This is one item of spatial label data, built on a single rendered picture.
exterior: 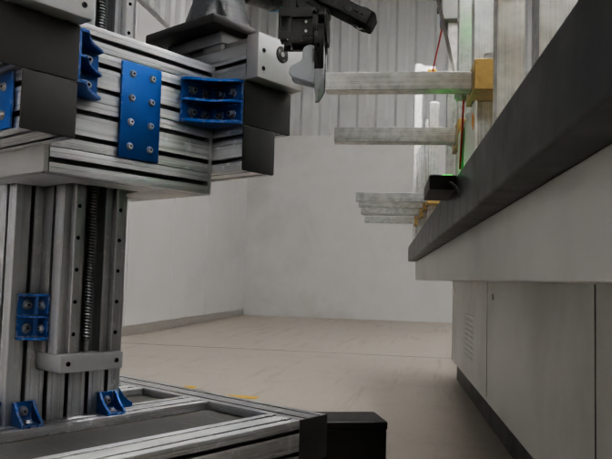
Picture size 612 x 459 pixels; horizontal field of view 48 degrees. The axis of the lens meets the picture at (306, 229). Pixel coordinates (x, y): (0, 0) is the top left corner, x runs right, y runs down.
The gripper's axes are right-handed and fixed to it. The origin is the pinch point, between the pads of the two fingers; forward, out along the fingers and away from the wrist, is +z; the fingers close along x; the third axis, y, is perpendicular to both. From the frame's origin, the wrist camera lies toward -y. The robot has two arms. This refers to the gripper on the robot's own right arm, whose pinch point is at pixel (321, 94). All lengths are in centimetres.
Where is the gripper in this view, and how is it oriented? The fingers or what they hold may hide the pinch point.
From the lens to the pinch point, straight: 118.3
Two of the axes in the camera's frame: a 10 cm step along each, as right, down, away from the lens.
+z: -0.2, 10.0, -0.7
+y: -9.9, -0.2, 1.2
